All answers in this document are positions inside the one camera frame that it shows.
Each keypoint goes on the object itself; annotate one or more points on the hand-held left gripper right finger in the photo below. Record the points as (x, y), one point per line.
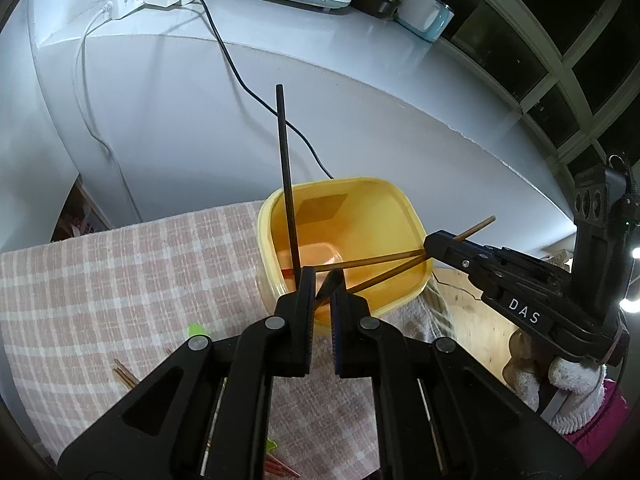
(345, 330)

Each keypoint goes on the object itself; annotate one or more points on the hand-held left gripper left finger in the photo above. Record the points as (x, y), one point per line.
(300, 320)

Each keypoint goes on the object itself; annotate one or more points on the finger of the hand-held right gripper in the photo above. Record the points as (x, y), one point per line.
(455, 252)

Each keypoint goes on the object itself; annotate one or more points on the yellow plastic container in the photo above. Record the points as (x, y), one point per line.
(380, 210)

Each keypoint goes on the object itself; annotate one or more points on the green plastic spoon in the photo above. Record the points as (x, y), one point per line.
(197, 331)

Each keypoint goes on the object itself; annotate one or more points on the black chopstick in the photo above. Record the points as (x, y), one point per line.
(287, 185)

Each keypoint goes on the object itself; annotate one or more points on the person's right hand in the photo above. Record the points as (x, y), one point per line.
(525, 360)

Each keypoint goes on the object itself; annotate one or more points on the light wooden table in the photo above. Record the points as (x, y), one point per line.
(480, 325)

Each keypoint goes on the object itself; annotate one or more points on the pink checked cloth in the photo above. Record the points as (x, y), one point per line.
(125, 285)

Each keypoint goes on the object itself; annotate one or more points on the light blue white appliance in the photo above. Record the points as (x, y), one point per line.
(425, 12)

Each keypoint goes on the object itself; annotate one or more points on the white window frame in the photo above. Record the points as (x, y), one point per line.
(550, 60)

